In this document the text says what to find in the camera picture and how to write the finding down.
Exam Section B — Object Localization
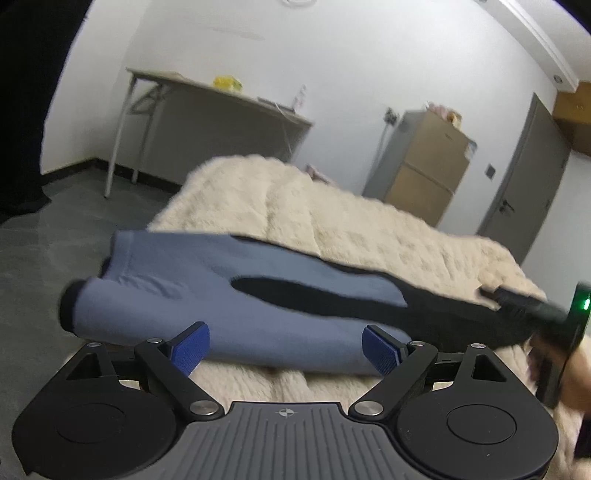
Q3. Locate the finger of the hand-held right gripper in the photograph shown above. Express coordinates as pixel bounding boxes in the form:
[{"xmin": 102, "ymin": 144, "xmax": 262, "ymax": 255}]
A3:
[{"xmin": 478, "ymin": 285, "xmax": 570, "ymax": 325}]

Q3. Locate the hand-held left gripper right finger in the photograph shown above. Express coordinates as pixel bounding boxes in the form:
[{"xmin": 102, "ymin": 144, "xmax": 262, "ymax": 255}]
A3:
[{"xmin": 348, "ymin": 324, "xmax": 509, "ymax": 419}]

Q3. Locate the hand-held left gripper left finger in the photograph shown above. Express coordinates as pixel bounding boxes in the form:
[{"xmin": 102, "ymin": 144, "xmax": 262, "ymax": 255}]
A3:
[{"xmin": 65, "ymin": 320, "xmax": 225, "ymax": 419}]

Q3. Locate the black and blue-grey garment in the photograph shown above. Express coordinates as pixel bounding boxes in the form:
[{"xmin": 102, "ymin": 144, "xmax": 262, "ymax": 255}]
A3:
[{"xmin": 58, "ymin": 229, "xmax": 546, "ymax": 377}]

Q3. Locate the person's right hand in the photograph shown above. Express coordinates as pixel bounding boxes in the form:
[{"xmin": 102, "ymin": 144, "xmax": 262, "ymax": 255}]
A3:
[{"xmin": 526, "ymin": 344, "xmax": 591, "ymax": 412}]

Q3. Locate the grey door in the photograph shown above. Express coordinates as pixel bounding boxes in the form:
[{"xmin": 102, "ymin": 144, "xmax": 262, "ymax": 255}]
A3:
[{"xmin": 477, "ymin": 92, "xmax": 571, "ymax": 264}]

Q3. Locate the cream fluffy blanket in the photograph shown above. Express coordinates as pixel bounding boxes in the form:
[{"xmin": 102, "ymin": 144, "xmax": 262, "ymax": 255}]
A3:
[{"xmin": 147, "ymin": 154, "xmax": 591, "ymax": 480}]

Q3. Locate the gold two-door fridge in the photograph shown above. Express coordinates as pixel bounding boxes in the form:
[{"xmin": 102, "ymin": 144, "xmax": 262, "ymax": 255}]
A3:
[{"xmin": 362, "ymin": 109, "xmax": 478, "ymax": 228}]

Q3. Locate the grey folding table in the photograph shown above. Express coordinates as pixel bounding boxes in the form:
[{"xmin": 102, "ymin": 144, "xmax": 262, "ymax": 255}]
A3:
[{"xmin": 103, "ymin": 67, "xmax": 315, "ymax": 199}]

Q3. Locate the person's dark clothing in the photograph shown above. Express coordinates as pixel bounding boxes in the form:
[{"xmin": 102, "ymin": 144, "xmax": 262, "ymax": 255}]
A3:
[{"xmin": 0, "ymin": 0, "xmax": 90, "ymax": 224}]

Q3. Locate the wooden wall cabinet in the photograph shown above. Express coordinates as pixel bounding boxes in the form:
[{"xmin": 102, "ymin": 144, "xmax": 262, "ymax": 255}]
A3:
[{"xmin": 553, "ymin": 80, "xmax": 591, "ymax": 156}]

